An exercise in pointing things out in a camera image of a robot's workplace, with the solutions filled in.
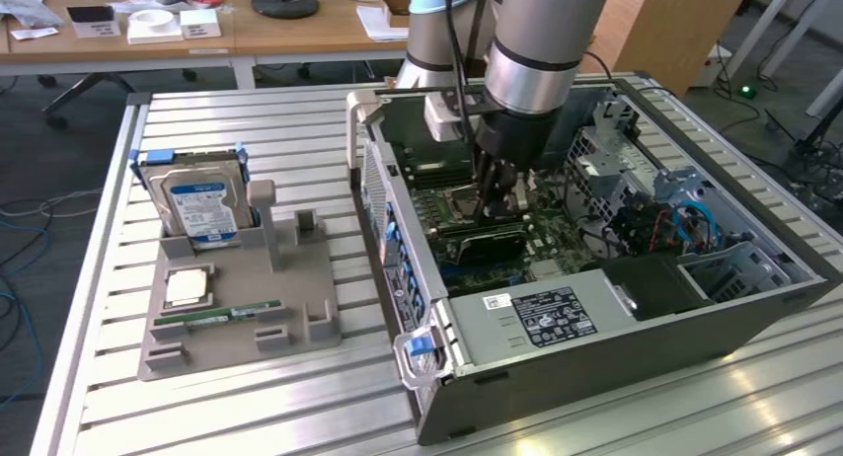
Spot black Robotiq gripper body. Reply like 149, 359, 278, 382
474, 108, 564, 175

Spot graphics card with metal bracket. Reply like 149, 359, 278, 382
454, 226, 530, 268

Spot CPU socket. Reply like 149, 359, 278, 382
446, 184, 484, 226

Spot installed labelled RAM stick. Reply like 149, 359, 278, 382
436, 220, 534, 243

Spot green motherboard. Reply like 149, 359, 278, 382
394, 147, 612, 299

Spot metal drive cage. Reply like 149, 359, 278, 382
565, 98, 665, 220

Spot grey power supply with label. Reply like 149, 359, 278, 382
438, 270, 638, 367

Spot stack of white papers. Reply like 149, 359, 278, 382
355, 4, 414, 42

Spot wooden cabinet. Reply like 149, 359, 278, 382
580, 0, 758, 98

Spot white box with red button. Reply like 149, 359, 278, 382
701, 43, 737, 90

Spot grey metal disk bay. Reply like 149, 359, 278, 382
678, 238, 796, 304

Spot wooden desk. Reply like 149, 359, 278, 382
0, 0, 598, 77

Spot open dark grey PC case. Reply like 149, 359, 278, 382
346, 78, 843, 447

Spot grey parts rack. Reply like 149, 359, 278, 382
137, 179, 346, 382

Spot hard disk in blue caddy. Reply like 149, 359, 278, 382
130, 143, 258, 253

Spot black round lamp base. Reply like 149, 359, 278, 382
250, 0, 323, 21

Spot green RAM stick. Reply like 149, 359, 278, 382
157, 300, 286, 328

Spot silver CPU chip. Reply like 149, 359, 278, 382
163, 270, 218, 309

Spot plain white box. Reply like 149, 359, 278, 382
178, 8, 222, 40

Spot black office chair base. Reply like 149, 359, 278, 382
38, 68, 201, 129

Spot white box with black lid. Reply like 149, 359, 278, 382
65, 5, 123, 39

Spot clear plastic bags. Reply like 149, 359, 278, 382
0, 0, 67, 29

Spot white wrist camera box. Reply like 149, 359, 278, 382
425, 93, 480, 142

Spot black PC power cable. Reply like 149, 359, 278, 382
582, 50, 616, 81

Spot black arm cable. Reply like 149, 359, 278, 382
442, 0, 477, 149

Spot red data wire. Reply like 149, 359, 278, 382
649, 206, 666, 253

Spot blue data wire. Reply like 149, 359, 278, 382
672, 198, 728, 254

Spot white table frame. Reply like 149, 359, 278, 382
721, 0, 843, 116

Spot white floor cable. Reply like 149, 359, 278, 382
0, 189, 101, 219

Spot blue floor cable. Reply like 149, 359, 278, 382
0, 218, 53, 408

